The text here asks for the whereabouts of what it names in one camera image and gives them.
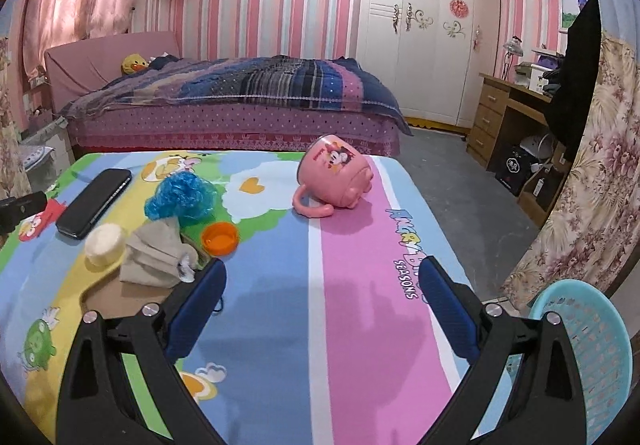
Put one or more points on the grey bin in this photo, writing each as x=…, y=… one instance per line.
x=39, y=167

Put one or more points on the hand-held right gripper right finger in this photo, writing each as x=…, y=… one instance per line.
x=447, y=310

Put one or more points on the floral cloth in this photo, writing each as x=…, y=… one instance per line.
x=595, y=205

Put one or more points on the cartoon printed mat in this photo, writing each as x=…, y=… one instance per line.
x=300, y=300

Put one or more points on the white wardrobe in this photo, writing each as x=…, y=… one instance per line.
x=425, y=50

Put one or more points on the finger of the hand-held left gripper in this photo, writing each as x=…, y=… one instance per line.
x=22, y=209

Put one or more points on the black garment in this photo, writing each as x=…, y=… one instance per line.
x=575, y=90

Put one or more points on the white box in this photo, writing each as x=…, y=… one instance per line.
x=535, y=75

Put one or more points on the plaid quilt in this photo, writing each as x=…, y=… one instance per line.
x=250, y=85

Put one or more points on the light blue plastic basket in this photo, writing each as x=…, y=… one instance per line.
x=595, y=350

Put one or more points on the orange plastic lid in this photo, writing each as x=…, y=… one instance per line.
x=220, y=237

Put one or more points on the yellow duck plush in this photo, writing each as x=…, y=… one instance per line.
x=134, y=65

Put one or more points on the pink cartoon cup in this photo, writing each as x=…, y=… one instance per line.
x=335, y=175

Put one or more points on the wooden desk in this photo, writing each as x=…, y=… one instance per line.
x=492, y=115

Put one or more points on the white round soap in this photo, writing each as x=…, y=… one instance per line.
x=102, y=245

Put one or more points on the beige cloth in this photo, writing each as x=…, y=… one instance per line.
x=150, y=255

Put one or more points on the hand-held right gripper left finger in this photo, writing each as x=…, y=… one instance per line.
x=197, y=305

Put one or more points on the black box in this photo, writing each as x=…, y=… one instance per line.
x=512, y=166

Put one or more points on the small wall picture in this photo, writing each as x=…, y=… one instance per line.
x=575, y=5

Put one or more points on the desk lamp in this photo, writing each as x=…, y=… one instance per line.
x=512, y=55

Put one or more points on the pink bed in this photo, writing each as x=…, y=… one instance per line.
x=225, y=135

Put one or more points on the blue pompom toy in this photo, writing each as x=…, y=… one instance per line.
x=180, y=197

